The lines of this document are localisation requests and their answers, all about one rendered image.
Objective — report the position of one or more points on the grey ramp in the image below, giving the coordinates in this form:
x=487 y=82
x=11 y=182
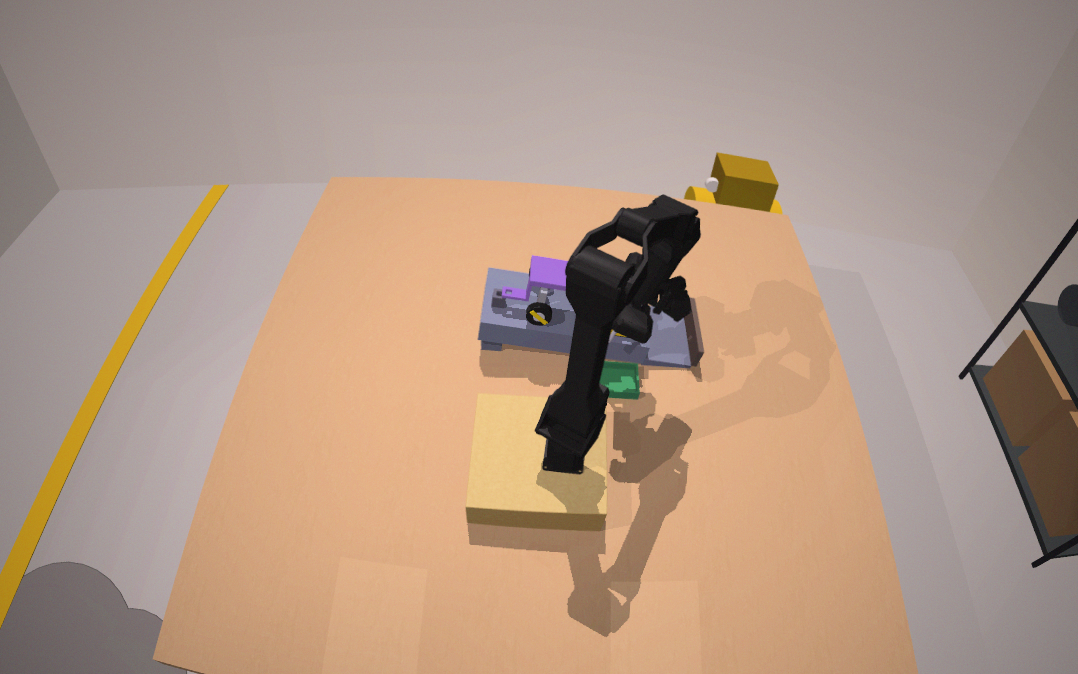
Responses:
x=503 y=321

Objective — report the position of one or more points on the green tray floor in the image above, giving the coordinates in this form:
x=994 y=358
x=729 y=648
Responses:
x=618 y=379

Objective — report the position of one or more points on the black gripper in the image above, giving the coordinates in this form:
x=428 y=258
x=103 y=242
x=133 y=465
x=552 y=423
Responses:
x=634 y=321

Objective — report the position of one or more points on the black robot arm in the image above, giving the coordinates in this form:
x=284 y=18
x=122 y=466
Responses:
x=598 y=287

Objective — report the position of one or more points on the purple wheeled trolley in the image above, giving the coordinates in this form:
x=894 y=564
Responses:
x=544 y=273

